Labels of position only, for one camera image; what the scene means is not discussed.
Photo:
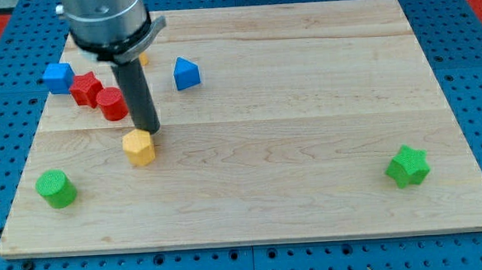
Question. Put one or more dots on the green star block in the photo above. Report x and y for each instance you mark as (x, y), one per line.
(408, 167)

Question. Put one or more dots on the small yellow block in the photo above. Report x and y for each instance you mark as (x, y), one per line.
(144, 59)

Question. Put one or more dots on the red cylinder block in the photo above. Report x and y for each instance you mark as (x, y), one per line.
(112, 104)

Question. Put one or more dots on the blue cube block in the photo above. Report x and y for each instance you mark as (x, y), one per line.
(58, 78)

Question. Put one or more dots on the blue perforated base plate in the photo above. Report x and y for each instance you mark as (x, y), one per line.
(450, 33)

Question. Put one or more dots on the green cylinder block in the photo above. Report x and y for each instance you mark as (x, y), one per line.
(56, 188)

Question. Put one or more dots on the blue triangle block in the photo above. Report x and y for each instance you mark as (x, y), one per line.
(186, 74)

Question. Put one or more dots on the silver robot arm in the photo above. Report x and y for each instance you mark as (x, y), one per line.
(114, 31)

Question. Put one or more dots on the yellow hexagon block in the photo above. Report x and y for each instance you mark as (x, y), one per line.
(139, 147)

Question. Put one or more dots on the wooden board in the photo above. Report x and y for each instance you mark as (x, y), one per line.
(300, 109)

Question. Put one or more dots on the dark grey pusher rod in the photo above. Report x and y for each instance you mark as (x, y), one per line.
(135, 90)

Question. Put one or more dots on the red star block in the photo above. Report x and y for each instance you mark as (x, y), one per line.
(85, 88)

